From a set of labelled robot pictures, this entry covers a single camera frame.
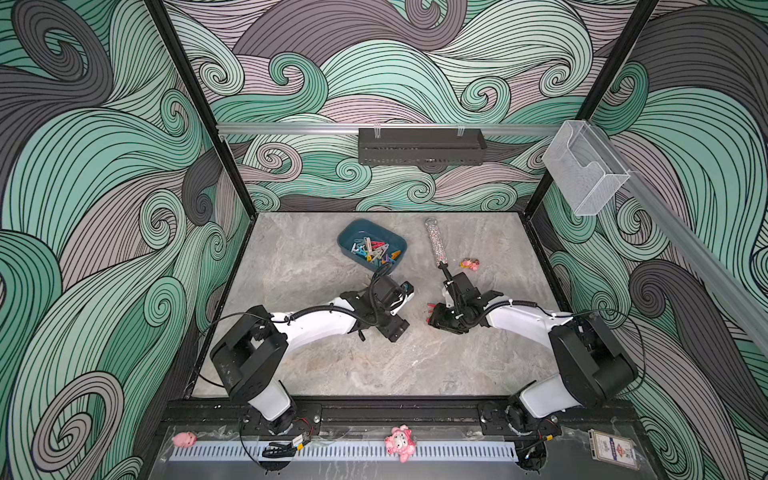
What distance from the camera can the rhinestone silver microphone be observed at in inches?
41.5

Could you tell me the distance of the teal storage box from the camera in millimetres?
1057

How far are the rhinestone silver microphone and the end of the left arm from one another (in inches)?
14.1

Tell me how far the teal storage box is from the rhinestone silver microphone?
11cm

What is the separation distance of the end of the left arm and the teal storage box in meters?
0.29

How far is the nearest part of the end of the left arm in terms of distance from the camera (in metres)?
0.61
